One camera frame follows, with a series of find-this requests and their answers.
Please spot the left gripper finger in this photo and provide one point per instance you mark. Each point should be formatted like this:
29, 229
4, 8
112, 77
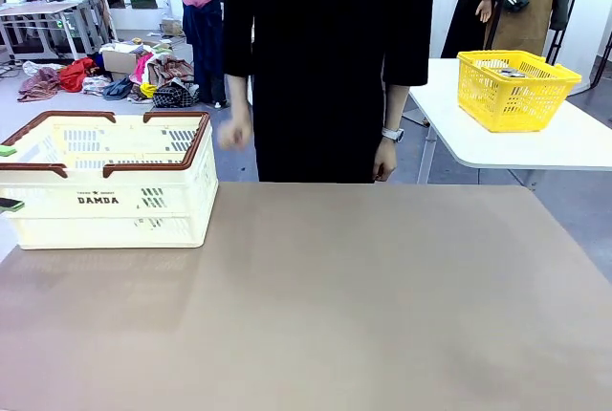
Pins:
6, 150
11, 204

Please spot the cream basket with brown rim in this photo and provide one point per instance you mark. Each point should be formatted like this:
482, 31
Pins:
110, 220

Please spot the person's right forearm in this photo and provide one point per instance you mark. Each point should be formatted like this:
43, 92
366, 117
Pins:
238, 95

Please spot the person's left forearm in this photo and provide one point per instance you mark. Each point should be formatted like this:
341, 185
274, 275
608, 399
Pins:
396, 105

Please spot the yellow plastic basket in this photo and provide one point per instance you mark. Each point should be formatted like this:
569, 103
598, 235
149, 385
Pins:
511, 95

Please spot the person's right hand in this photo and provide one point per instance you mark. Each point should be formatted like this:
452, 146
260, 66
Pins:
235, 135

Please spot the person's left hand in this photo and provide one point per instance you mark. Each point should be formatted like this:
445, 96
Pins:
385, 162

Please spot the pink patterned cloth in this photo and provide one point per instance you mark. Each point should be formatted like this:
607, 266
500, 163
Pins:
40, 83

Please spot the red cloth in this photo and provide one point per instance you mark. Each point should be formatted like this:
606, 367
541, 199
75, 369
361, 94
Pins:
76, 74

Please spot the dark blue cloth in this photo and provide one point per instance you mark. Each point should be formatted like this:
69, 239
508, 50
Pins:
118, 88

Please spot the white metal desk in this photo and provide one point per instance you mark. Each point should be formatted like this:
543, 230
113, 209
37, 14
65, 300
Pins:
38, 9

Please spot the open cardboard box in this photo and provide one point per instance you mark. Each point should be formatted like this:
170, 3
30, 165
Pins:
119, 59

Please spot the yellow cloth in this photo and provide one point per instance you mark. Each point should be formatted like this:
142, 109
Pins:
148, 91

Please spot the magenta cloth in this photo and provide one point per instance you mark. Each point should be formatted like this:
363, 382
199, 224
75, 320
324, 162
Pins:
142, 69

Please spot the black white checked bag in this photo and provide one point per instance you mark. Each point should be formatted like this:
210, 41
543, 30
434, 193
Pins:
172, 95

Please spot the brown plaid cloth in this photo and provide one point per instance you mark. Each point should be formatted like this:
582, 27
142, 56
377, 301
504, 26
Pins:
165, 69

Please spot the navy trousers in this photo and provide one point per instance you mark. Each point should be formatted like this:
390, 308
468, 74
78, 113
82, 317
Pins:
205, 48

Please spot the person's black clothed body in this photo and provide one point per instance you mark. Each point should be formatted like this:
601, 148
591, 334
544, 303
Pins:
325, 71

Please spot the white wrist watch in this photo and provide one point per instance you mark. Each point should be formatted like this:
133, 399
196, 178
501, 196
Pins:
393, 134

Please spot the black hanging garment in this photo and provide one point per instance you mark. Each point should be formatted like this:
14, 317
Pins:
464, 24

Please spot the grey metal items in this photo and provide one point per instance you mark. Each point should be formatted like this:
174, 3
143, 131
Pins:
507, 69

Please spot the mannequin with brown apron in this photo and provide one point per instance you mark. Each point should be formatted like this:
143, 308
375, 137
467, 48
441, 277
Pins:
526, 14

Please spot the white side table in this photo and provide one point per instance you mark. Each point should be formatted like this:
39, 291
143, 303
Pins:
550, 148

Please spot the black metal stand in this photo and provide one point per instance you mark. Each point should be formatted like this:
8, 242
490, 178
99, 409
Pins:
566, 5

